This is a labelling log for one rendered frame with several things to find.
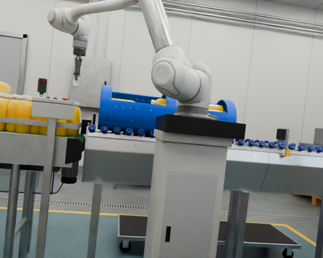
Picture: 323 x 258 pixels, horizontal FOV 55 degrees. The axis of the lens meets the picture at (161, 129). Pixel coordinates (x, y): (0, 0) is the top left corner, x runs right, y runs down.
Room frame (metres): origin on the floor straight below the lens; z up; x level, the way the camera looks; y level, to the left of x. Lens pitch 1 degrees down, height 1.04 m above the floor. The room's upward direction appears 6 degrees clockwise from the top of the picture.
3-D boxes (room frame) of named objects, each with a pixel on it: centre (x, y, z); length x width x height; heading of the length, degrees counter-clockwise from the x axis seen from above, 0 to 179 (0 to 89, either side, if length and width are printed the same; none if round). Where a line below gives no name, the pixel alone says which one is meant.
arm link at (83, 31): (1.91, 0.56, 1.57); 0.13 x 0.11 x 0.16; 150
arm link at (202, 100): (1.52, -0.14, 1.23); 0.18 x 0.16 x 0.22; 149
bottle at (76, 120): (1.92, 0.55, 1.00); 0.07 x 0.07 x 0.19
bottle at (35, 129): (1.77, 0.71, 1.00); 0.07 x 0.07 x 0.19
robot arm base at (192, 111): (1.53, -0.16, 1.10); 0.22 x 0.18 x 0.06; 104
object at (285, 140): (2.24, -0.87, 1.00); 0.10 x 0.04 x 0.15; 12
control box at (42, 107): (1.64, 0.58, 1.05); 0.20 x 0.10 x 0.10; 102
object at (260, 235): (2.68, -0.46, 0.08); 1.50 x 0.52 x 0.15; 98
